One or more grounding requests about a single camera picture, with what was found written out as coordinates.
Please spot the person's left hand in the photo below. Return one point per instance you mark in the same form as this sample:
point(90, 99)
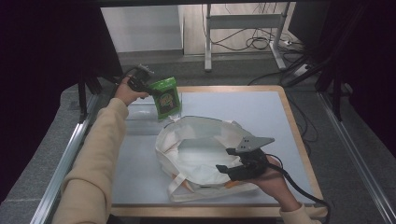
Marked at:
point(127, 95)

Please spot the white panel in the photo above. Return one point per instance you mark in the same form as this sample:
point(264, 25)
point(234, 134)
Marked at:
point(140, 28)

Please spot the white printed canvas tote bag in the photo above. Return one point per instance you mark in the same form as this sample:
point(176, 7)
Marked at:
point(199, 168)

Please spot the person's right hand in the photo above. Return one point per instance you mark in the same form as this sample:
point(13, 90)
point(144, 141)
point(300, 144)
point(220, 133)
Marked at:
point(275, 183)

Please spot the green snack packet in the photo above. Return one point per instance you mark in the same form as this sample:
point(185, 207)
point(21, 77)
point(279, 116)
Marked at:
point(166, 99)

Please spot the dark curtain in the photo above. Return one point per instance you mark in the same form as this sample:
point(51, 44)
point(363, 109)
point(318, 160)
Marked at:
point(373, 62)
point(37, 77)

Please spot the clear plastic container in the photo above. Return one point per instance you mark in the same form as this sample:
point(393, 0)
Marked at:
point(141, 119)

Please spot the white power strip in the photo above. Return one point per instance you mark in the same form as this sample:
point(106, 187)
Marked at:
point(301, 70)

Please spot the aluminium rail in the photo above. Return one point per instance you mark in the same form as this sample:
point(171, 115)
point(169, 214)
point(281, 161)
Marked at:
point(358, 155)
point(62, 161)

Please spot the white metal desk frame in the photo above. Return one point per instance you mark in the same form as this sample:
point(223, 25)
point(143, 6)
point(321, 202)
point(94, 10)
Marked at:
point(243, 21)

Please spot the black metal stand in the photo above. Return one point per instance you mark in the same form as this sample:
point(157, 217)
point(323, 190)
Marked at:
point(336, 99)
point(82, 99)

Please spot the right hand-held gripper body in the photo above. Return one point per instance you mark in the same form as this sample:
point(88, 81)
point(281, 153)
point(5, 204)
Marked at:
point(252, 165)

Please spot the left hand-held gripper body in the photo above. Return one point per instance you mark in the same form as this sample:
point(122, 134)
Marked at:
point(138, 81)

